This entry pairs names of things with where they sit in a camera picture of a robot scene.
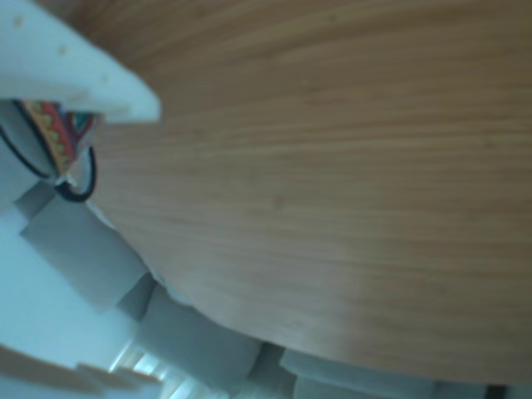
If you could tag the colourful patterned cup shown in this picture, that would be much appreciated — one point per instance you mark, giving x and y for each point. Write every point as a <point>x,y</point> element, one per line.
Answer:
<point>50,129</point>

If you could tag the fabric sofa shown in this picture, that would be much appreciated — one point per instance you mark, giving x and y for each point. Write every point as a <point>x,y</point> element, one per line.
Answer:
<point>83,257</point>

